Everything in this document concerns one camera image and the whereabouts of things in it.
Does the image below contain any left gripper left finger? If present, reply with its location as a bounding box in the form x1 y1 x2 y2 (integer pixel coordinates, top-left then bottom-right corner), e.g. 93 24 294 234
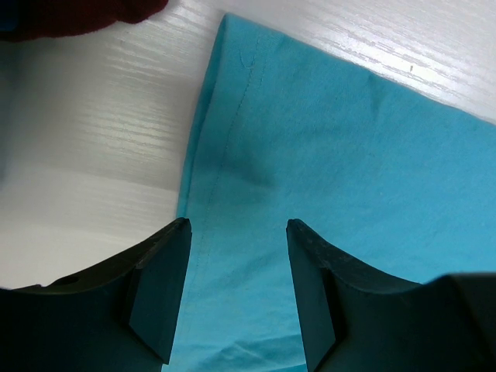
1 218 191 371

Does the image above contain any teal t shirt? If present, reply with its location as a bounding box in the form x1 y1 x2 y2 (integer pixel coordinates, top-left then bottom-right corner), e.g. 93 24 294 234
170 14 495 371

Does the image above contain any dark red folded shirt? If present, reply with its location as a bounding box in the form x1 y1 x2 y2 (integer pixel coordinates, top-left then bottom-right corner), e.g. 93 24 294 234
1 0 167 42

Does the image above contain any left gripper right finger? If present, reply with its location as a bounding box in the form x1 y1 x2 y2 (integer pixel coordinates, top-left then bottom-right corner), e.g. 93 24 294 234
286 219 495 371

